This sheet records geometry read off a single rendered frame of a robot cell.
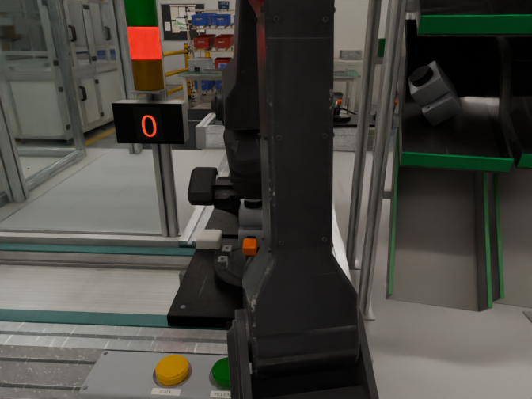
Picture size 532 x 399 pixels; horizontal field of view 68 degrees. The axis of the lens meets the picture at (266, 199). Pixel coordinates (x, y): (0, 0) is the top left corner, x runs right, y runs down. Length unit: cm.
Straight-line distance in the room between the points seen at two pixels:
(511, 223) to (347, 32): 1050
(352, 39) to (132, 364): 1078
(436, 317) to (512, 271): 20
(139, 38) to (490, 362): 77
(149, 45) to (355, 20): 1049
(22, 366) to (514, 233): 74
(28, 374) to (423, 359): 60
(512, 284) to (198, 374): 46
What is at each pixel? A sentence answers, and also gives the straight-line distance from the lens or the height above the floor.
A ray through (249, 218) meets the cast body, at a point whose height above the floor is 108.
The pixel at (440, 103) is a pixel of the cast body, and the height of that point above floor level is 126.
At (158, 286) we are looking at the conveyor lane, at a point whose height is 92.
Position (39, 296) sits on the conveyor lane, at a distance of 84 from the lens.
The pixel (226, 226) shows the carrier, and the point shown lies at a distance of 85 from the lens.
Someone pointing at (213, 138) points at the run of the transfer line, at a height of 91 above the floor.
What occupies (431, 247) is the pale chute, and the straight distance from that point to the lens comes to 66.
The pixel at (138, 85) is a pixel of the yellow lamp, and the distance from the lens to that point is 73.
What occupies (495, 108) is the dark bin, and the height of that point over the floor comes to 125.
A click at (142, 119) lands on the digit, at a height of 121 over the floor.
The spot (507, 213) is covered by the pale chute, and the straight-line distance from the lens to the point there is 73.
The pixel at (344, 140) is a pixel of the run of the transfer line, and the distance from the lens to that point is 182.
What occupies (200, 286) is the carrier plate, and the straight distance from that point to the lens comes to 67.
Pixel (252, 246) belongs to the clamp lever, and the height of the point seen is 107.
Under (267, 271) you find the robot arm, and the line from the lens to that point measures 24.
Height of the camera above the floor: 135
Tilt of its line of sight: 23 degrees down
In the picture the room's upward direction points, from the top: straight up
